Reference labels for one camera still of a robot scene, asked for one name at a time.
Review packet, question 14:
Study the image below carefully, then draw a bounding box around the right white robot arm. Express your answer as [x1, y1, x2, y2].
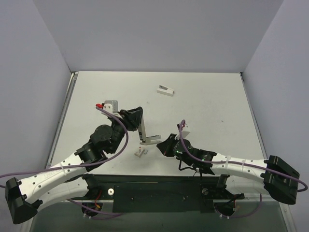
[156, 134, 300, 205]

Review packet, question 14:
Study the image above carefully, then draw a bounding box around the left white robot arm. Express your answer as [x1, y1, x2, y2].
[4, 101, 143, 224]

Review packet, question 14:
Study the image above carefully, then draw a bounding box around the printed staple box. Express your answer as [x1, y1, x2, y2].
[134, 146, 148, 158]

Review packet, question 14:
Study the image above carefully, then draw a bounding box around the white staple box sleeve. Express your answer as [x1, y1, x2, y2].
[156, 85, 175, 97]

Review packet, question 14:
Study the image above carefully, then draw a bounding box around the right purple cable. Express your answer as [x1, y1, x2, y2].
[177, 118, 309, 219]

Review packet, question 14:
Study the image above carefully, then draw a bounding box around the purple cable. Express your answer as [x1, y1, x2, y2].
[0, 106, 130, 220]
[177, 118, 309, 219]

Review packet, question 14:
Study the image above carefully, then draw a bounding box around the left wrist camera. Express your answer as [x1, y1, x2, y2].
[96, 100, 121, 118]

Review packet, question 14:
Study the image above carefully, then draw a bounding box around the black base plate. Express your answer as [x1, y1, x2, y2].
[41, 173, 266, 215]

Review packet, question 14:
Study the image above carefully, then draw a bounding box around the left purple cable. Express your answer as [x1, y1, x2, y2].
[0, 106, 130, 220]

